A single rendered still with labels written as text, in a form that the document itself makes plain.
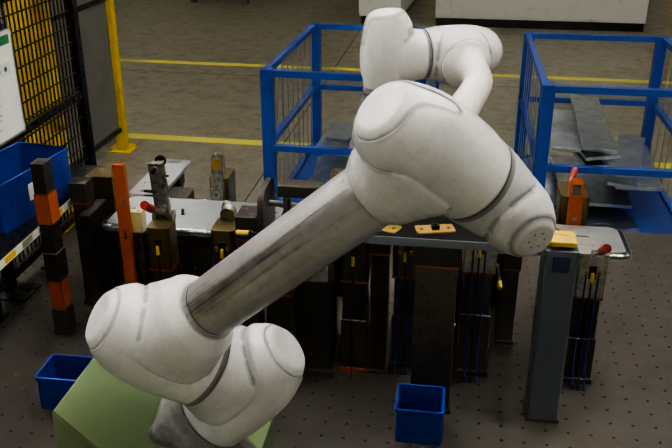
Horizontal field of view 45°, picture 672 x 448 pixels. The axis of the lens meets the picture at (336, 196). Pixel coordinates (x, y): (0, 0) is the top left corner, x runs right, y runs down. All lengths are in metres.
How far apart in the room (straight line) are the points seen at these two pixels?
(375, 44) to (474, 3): 8.27
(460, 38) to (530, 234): 0.62
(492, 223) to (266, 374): 0.52
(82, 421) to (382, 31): 0.89
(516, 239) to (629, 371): 1.16
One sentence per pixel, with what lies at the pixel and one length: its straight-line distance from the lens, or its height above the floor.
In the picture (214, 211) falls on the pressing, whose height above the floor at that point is 1.00.
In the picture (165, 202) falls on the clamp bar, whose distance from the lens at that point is 2.07.
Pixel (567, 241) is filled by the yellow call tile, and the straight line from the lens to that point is 1.77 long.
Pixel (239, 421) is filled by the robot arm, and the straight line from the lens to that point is 1.49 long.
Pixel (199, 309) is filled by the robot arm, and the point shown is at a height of 1.26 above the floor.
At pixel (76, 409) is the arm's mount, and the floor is 1.04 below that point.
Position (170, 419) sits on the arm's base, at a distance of 1.56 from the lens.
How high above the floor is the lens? 1.91
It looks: 23 degrees down
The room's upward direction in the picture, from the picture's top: straight up
